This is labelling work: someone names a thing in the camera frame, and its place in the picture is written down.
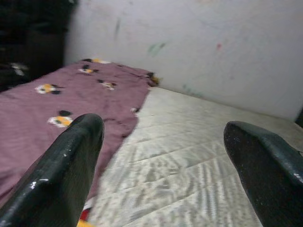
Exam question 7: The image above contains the white quilted mattress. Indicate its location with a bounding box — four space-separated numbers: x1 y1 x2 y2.
87 86 303 227

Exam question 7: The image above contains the dark furniture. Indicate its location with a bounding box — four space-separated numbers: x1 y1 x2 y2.
0 0 79 93

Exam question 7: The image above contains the purple cartoon print blanket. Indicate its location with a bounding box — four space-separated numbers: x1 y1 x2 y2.
0 58 159 206

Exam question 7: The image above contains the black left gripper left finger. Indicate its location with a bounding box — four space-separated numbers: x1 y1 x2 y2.
0 113 105 227

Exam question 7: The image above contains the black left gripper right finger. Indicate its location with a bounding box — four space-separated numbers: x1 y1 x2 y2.
223 121 303 227

